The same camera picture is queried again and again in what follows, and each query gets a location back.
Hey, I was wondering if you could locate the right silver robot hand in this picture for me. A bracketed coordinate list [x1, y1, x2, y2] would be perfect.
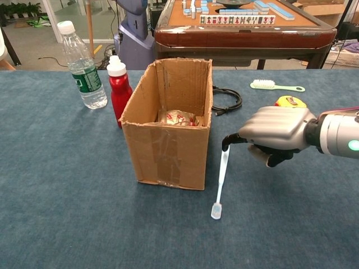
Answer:
[222, 105, 317, 168]

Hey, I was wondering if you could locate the light blue toothbrush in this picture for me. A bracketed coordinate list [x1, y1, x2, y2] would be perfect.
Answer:
[210, 145, 231, 221]

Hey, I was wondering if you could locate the tan snack bag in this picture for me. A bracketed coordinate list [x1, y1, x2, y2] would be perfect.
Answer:
[158, 109, 200, 127]

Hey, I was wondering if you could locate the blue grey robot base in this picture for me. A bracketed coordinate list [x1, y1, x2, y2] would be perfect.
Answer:
[113, 0, 155, 71]

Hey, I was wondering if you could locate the open cardboard box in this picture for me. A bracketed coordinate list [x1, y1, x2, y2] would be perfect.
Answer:
[119, 57, 214, 191]

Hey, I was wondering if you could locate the background cardboard box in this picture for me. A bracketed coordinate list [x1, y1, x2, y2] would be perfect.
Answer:
[297, 0, 348, 26]

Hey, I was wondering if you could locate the yellow tape measure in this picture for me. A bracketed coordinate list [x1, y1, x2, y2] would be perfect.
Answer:
[274, 95, 308, 109]

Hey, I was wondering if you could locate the mint green brush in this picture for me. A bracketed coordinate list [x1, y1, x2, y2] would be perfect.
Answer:
[250, 79, 306, 93]

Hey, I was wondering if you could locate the white plastic basket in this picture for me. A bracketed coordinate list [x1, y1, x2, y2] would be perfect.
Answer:
[324, 41, 359, 68]

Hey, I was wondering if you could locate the brown mahjong table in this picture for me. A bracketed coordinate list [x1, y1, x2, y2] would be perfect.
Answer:
[154, 0, 337, 70]

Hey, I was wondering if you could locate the purple cloth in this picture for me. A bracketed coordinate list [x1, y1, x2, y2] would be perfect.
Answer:
[340, 41, 359, 54]

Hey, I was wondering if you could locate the long blue-backed mahjong tile row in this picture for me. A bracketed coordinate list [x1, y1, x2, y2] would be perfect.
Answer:
[254, 0, 296, 21]

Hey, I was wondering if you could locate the face-up mahjong tile row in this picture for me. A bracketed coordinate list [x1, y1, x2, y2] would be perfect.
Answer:
[199, 15, 276, 25]

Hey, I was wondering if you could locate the black tripod stand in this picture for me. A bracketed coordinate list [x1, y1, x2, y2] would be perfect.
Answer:
[322, 0, 355, 69]

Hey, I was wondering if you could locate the blue-backed mahjong tile cluster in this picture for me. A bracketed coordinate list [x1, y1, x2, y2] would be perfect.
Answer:
[182, 0, 210, 19]

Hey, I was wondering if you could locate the red bottle white cap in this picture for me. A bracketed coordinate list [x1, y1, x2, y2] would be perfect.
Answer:
[106, 55, 134, 129]

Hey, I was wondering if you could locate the clear water bottle green label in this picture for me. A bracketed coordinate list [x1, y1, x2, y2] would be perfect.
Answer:
[57, 20, 108, 110]

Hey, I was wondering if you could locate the wooden pole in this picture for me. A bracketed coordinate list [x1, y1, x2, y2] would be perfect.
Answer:
[85, 0, 95, 59]

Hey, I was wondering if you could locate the blue felt table cover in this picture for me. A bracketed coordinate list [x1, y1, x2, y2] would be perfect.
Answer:
[0, 69, 359, 269]

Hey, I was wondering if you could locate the green fabric item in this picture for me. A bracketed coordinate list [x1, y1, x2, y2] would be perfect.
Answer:
[26, 16, 53, 28]

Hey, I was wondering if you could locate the potted green plants row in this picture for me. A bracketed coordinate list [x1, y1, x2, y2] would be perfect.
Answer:
[0, 2, 43, 20]

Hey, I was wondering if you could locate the coiled black cable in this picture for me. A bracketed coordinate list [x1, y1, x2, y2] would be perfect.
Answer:
[212, 85, 243, 117]

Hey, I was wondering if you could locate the black floor cable bundle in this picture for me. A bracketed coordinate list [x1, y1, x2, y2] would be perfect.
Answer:
[95, 41, 120, 67]

